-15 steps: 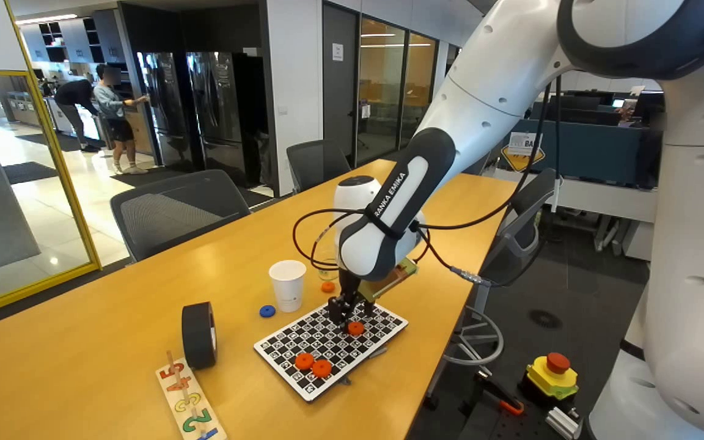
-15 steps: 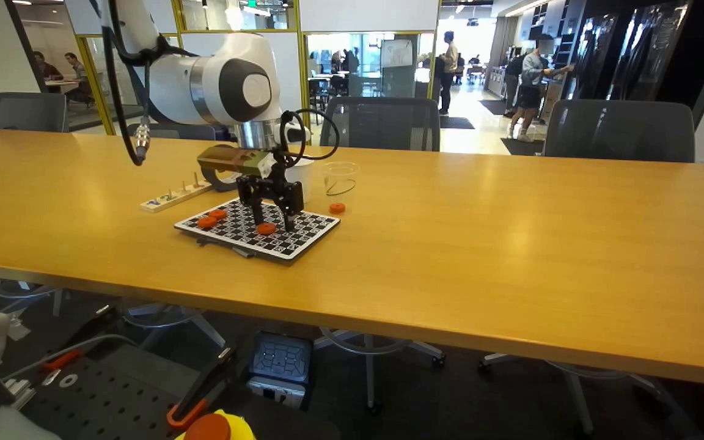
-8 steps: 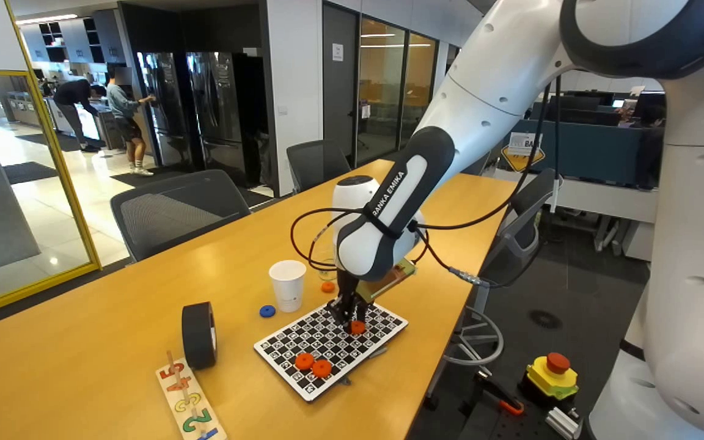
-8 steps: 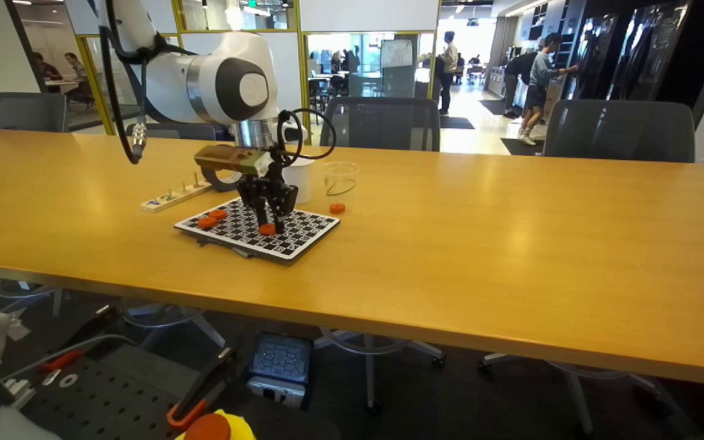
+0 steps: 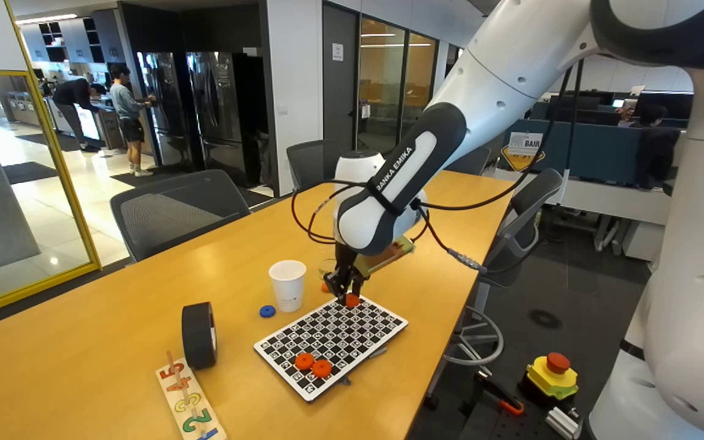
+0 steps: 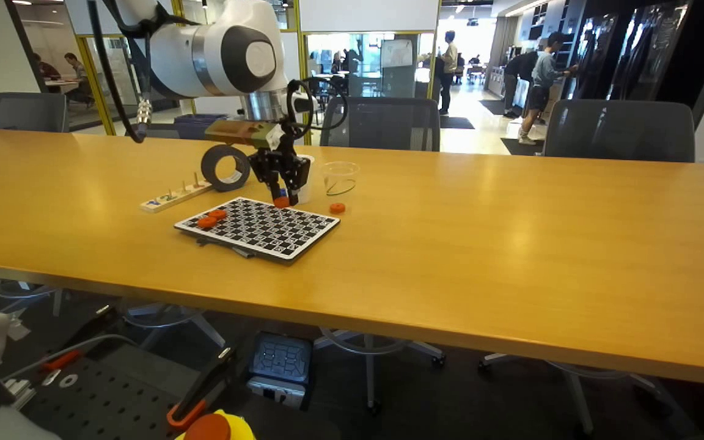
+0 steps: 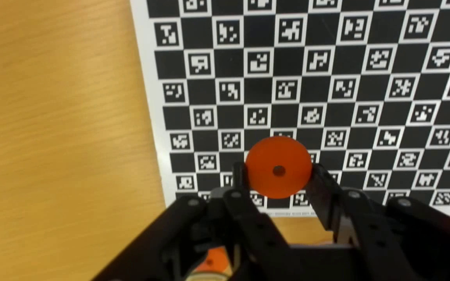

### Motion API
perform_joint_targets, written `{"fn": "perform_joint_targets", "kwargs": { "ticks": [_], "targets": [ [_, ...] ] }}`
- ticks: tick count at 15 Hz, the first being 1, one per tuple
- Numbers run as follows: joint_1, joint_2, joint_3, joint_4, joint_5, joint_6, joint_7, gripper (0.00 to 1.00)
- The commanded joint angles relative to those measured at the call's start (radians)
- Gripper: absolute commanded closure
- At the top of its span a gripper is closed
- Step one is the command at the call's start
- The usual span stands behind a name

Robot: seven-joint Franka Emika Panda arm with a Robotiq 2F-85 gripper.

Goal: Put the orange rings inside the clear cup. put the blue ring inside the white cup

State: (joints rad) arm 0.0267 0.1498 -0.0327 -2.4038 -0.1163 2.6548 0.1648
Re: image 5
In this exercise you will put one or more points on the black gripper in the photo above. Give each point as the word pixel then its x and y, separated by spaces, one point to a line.
pixel 348 263

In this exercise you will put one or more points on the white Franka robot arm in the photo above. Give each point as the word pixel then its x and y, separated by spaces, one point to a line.
pixel 515 64

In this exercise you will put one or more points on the clear plastic cup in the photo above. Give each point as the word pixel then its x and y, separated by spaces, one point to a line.
pixel 323 275

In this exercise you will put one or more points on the white paper cup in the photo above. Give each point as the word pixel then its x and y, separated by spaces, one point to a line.
pixel 288 290

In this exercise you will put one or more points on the black white marker checkerboard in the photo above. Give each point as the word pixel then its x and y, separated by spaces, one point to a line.
pixel 343 338

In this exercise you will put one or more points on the grey office chair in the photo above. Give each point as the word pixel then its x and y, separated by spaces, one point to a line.
pixel 182 211
pixel 307 167

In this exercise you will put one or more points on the black tape roll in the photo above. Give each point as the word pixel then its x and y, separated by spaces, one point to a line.
pixel 196 333

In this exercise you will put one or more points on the black office chair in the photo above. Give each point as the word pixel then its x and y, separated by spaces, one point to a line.
pixel 508 245

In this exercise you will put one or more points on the dark framed glass door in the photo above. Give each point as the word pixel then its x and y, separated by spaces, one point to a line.
pixel 340 106

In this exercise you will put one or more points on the wooden number puzzle strip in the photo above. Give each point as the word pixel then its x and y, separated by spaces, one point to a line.
pixel 190 404

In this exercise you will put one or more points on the black glass-door cabinets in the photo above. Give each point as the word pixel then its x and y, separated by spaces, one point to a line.
pixel 213 106

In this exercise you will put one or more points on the yellow emergency stop button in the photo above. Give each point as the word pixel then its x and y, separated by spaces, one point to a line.
pixel 551 379

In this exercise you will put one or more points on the silver metal block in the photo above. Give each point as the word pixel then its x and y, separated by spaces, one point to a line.
pixel 564 421

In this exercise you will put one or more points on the person in shirt and shorts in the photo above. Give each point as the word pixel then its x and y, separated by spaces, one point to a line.
pixel 130 110

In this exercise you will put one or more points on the blue office divider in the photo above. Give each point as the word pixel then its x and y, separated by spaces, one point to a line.
pixel 598 154

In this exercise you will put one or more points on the yellow framed glass partition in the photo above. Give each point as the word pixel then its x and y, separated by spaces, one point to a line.
pixel 63 162

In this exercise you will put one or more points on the person in dark clothes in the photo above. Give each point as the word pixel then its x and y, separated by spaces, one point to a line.
pixel 75 93

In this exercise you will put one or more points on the seated person in office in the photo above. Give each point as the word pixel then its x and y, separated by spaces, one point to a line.
pixel 634 115

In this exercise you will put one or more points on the white paper wall sign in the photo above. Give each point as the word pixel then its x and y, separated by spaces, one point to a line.
pixel 338 52

